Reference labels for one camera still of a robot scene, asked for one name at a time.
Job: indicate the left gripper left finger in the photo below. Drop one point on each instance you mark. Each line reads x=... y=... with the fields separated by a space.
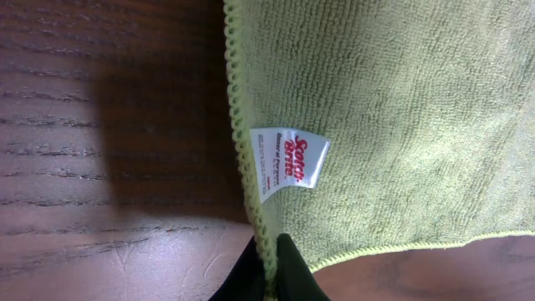
x=246 y=281

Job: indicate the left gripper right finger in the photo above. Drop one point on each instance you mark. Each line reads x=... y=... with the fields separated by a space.
x=295 y=282

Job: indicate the green microfiber cloth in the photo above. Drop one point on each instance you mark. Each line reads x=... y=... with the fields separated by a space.
x=369 y=127

